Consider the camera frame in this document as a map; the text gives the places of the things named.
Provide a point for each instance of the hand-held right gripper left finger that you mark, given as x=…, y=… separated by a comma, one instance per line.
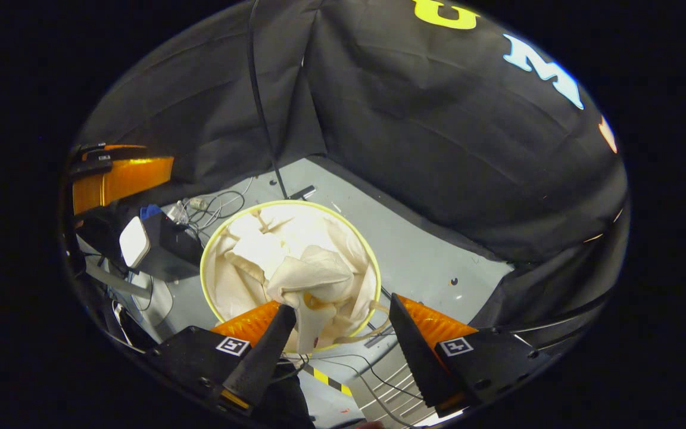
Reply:
x=259, y=357

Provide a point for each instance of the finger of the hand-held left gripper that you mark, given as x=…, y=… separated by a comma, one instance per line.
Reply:
x=117, y=150
x=122, y=182

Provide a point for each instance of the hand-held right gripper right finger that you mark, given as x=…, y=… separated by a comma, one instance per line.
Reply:
x=417, y=357

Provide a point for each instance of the cream shirt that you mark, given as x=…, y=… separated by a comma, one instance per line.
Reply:
x=307, y=268

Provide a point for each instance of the cream laundry hamper yellow rim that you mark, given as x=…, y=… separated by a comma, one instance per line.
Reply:
x=361, y=250

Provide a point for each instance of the black metal clothes rack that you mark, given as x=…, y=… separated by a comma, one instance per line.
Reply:
x=262, y=119

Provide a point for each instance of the grey ribbed metal plate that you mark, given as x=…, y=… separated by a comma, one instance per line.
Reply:
x=396, y=387

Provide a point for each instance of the blue small object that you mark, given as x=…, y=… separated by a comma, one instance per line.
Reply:
x=149, y=211

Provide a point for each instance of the white rounded device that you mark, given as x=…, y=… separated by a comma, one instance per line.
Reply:
x=134, y=241

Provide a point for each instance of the yellow black floor tape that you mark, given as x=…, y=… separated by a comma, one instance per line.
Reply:
x=328, y=380

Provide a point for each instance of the black box device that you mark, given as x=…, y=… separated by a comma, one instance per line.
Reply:
x=170, y=250

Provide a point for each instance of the black backdrop cloth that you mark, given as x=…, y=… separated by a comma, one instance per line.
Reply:
x=438, y=149

